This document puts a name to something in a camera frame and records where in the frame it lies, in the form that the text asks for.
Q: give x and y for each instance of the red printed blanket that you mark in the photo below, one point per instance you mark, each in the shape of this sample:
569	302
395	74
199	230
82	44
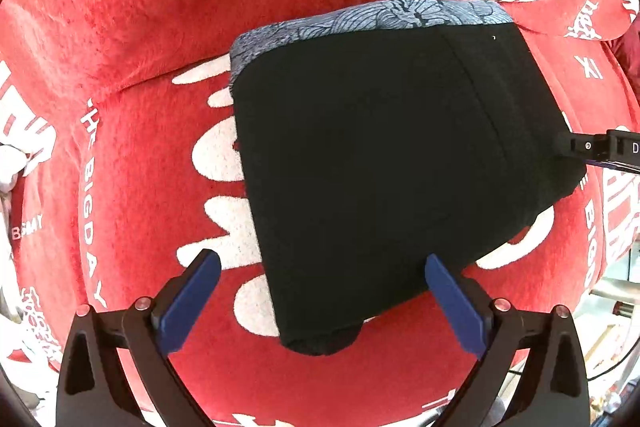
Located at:
150	7

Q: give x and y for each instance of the black pants with patterned waistband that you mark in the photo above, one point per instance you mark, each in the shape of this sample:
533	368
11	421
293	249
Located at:
380	167

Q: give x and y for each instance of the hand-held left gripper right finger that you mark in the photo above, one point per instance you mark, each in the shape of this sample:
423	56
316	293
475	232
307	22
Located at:
457	307

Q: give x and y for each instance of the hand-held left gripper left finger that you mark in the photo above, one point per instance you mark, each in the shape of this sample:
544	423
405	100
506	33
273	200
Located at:
192	302

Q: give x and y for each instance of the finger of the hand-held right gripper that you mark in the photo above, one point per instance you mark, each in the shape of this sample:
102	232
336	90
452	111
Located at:
600	147

